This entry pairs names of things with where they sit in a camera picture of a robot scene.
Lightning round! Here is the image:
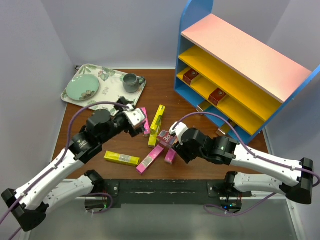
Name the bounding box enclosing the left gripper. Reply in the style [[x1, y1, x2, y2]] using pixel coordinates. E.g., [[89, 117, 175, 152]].
[[99, 97, 146, 144]]

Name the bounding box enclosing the yellow toothpaste box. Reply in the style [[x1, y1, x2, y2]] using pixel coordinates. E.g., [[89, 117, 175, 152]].
[[148, 132, 159, 148], [104, 151, 141, 167], [150, 104, 166, 134]]

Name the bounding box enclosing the red 3D toothpaste box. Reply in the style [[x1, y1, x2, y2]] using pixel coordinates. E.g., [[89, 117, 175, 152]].
[[208, 88, 227, 106], [156, 130, 178, 148]]

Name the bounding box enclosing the dark red toothpaste box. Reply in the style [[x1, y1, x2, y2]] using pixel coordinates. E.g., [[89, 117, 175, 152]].
[[182, 69, 201, 85]]

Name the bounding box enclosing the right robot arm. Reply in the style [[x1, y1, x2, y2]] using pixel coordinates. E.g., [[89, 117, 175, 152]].
[[169, 127, 314, 205]]

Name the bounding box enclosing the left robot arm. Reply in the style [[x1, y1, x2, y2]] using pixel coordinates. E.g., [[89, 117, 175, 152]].
[[0, 97, 146, 232]]

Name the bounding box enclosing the blue shelf with coloured boards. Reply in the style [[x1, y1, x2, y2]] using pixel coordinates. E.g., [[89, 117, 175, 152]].
[[174, 0, 320, 143]]

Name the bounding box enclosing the floral leaf print tray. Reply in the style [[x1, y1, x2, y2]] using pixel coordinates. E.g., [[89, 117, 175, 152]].
[[60, 64, 146, 107]]

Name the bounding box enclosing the small pink toothpaste box upper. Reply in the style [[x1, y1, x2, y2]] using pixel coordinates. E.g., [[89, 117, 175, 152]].
[[140, 107, 151, 137]]

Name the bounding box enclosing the grey ceramic mug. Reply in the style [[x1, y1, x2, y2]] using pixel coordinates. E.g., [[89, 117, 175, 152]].
[[122, 73, 146, 93]]

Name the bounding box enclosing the mint green ceramic plate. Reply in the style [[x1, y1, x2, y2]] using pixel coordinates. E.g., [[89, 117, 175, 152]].
[[66, 74, 100, 102]]

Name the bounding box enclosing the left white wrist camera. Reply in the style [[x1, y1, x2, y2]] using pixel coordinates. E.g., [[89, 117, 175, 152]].
[[124, 108, 146, 129]]

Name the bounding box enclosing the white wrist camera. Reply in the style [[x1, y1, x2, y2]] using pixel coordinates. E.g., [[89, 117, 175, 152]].
[[124, 108, 146, 129], [168, 121, 189, 145]]

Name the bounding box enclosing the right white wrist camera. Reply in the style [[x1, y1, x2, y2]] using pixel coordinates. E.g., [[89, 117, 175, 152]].
[[168, 121, 189, 145]]

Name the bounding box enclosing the black mounting base plate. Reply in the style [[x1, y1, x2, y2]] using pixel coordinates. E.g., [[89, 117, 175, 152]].
[[84, 178, 245, 212]]

